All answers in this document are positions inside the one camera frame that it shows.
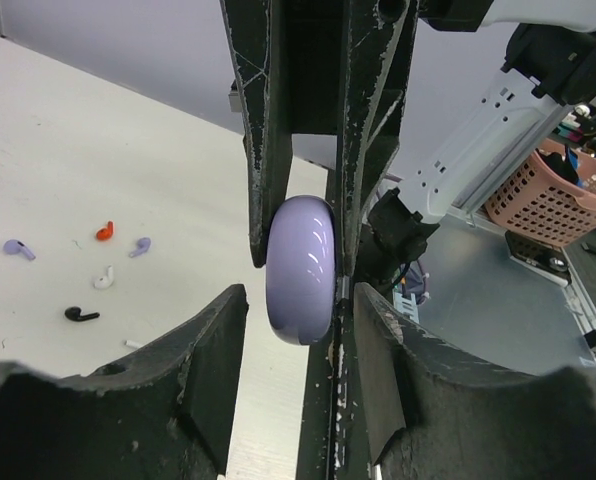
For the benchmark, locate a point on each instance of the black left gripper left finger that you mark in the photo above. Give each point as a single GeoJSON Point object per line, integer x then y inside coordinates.
{"type": "Point", "coordinates": [164, 411]}

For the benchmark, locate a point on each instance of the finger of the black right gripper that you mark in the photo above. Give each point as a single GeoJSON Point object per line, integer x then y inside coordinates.
{"type": "Point", "coordinates": [257, 43]}
{"type": "Point", "coordinates": [377, 39]}

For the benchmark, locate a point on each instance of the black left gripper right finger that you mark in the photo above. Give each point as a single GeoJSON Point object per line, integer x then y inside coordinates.
{"type": "Point", "coordinates": [434, 411]}

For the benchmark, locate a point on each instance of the white earbud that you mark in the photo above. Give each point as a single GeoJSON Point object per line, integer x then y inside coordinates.
{"type": "Point", "coordinates": [132, 344]}
{"type": "Point", "coordinates": [105, 281]}

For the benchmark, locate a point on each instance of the purple earbud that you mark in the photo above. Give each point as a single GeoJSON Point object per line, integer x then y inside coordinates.
{"type": "Point", "coordinates": [142, 246]}
{"type": "Point", "coordinates": [17, 247]}

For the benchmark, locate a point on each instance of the purple earbud charging case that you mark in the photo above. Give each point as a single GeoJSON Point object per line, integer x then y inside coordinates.
{"type": "Point", "coordinates": [300, 272]}

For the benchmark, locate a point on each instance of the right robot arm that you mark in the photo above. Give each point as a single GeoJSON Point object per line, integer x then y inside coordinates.
{"type": "Point", "coordinates": [550, 63]}

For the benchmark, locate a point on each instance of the black earbud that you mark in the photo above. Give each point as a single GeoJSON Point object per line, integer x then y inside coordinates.
{"type": "Point", "coordinates": [75, 314]}

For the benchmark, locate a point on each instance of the orange earbud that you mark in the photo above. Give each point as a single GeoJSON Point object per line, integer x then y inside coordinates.
{"type": "Point", "coordinates": [105, 233]}

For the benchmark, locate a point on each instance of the pink plastic basket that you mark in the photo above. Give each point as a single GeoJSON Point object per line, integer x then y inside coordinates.
{"type": "Point", "coordinates": [539, 204]}

